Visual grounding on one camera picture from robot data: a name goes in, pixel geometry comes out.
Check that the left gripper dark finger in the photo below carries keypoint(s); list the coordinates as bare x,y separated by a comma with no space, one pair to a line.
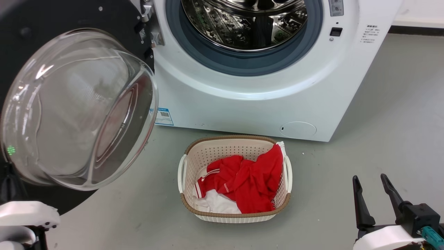
8,184

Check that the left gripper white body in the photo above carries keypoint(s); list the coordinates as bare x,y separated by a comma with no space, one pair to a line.
27,213

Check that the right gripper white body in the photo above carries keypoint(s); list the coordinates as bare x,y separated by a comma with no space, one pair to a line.
385,239

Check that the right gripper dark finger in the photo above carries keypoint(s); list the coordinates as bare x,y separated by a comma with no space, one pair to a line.
362,208
392,194

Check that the black round glass washer door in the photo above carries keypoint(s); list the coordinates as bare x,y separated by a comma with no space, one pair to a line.
79,104

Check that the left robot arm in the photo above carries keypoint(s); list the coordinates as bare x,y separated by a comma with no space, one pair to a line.
17,239

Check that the white front-load washing machine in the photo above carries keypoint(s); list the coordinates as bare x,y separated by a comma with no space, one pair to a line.
242,111

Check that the grey door lock plate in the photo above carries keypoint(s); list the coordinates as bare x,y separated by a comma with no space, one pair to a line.
336,7

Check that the metal door hinge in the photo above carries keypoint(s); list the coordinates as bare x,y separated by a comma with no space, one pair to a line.
145,12

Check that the round white filter cover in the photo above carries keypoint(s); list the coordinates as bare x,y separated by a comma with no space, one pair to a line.
298,129

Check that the red garment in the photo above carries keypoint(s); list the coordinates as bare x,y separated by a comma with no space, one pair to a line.
253,187

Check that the white garment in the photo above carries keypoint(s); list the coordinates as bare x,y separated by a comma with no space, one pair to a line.
216,205

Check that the cream perforated laundry basket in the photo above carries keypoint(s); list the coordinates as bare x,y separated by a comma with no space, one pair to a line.
222,149

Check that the blue energy label sticker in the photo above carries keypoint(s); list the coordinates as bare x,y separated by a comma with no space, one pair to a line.
164,116

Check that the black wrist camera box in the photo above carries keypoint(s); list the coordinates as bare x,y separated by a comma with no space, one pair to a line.
421,218

